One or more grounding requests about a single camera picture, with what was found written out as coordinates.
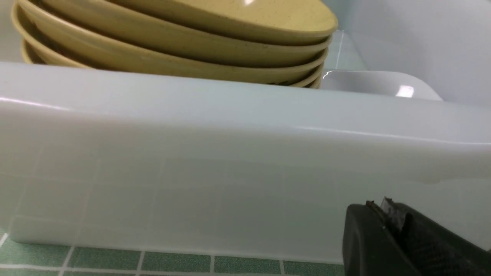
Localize stacked white sauce dishes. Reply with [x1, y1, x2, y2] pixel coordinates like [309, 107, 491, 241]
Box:
[320, 70, 442, 101]

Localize large white plastic bin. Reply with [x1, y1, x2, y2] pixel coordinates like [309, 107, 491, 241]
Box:
[1, 0, 490, 263]

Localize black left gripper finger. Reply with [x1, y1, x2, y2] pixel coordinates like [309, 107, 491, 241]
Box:
[342, 198, 491, 276]

